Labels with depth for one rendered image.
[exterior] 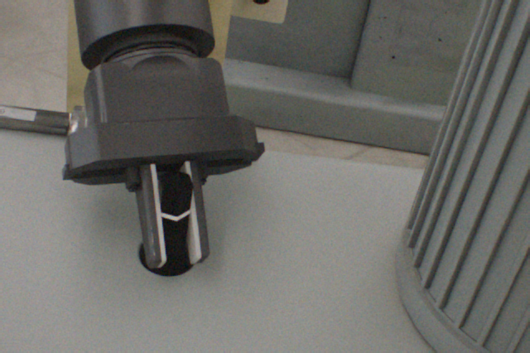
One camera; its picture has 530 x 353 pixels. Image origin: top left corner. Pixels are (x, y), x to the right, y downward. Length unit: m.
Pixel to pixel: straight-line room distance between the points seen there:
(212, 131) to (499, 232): 0.19
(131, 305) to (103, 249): 0.05
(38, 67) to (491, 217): 3.46
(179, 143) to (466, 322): 0.20
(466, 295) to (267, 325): 0.12
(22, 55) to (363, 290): 3.42
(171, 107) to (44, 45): 3.45
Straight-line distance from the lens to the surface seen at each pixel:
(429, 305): 0.61
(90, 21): 0.63
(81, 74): 2.73
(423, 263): 0.62
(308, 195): 0.70
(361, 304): 0.64
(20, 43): 4.06
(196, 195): 0.61
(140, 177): 0.61
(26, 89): 3.82
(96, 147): 0.59
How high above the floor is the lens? 2.36
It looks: 42 degrees down
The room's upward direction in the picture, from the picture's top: 11 degrees clockwise
